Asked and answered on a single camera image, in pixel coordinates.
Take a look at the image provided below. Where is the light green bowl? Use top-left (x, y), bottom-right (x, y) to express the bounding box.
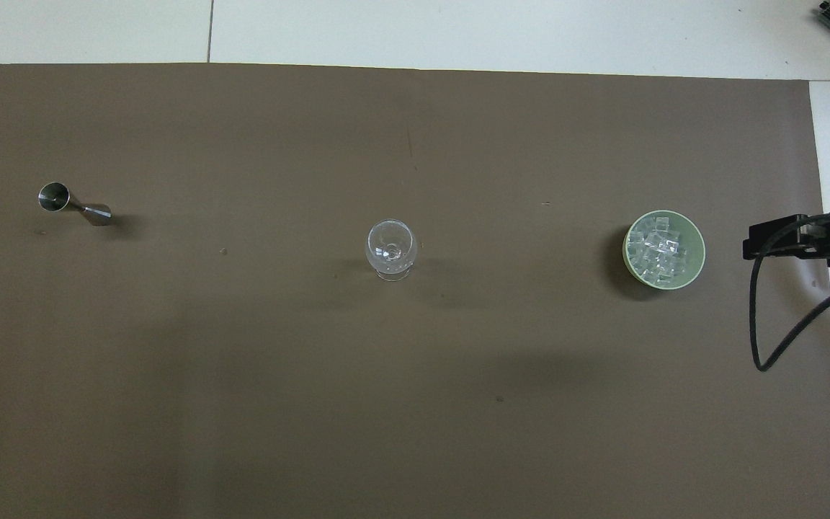
top-left (623, 209), bottom-right (706, 290)

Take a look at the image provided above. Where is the black cable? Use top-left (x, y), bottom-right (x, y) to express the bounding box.
top-left (749, 212), bottom-right (830, 373)

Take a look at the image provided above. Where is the steel double jigger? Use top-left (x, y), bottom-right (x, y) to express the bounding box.
top-left (37, 182), bottom-right (113, 227)

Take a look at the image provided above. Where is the clear ice cube pile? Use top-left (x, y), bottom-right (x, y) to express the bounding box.
top-left (630, 215), bottom-right (692, 283)

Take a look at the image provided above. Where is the clear stemmed wine glass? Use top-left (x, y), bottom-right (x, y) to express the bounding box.
top-left (365, 218), bottom-right (416, 282)

